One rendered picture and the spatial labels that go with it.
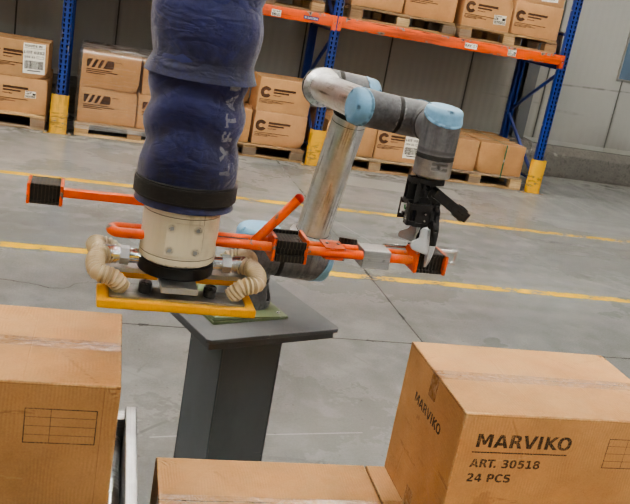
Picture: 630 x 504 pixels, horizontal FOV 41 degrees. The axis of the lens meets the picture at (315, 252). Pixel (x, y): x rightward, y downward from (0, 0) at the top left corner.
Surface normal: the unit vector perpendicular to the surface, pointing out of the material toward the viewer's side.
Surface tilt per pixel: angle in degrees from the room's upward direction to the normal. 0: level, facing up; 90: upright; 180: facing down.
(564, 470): 90
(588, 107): 90
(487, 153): 88
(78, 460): 90
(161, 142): 75
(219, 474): 0
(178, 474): 0
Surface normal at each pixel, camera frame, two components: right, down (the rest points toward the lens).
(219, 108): 0.66, 0.06
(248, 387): 0.54, 0.33
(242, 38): 0.74, 0.33
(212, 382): -0.83, 0.02
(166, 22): -0.67, 0.22
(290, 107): 0.25, 0.35
